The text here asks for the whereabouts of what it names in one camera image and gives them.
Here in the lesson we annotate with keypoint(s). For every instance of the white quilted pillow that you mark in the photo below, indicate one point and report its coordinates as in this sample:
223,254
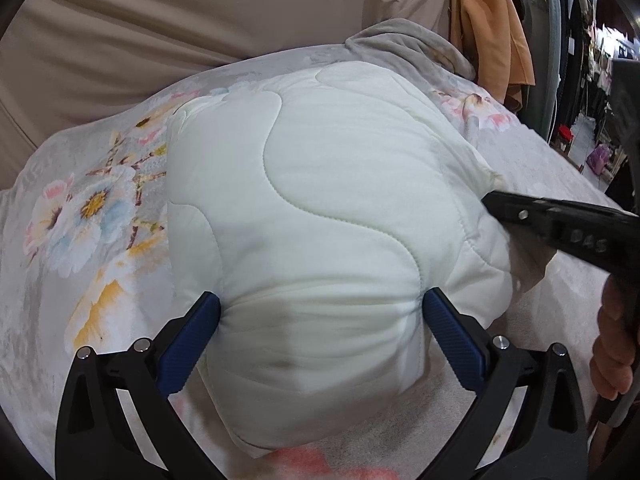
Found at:
320,200

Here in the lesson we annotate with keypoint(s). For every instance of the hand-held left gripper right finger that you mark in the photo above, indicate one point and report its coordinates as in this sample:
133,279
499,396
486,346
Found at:
450,332

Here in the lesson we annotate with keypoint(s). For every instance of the red box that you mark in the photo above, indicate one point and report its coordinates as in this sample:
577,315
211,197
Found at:
566,134

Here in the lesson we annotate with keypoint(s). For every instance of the orange hanging garment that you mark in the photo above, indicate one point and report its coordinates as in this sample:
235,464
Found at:
490,25

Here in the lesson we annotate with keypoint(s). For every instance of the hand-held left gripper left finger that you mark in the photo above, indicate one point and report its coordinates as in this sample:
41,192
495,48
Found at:
192,345

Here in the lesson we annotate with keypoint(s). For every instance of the beige upholstered headboard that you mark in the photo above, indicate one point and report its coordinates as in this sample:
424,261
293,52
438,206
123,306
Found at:
150,20

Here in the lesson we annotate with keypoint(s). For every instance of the person's right hand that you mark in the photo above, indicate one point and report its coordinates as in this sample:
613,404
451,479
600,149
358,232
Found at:
607,350

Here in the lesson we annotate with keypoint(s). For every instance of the floral printed blanket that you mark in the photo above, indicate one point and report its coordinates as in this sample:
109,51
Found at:
85,220

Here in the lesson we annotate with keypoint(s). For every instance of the row of hanging dark clothes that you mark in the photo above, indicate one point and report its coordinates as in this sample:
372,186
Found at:
587,35

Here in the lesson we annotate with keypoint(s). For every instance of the purple bag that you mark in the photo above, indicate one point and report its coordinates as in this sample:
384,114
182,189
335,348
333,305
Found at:
598,156

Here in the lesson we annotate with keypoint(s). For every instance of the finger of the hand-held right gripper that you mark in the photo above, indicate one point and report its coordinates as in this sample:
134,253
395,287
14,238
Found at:
520,215

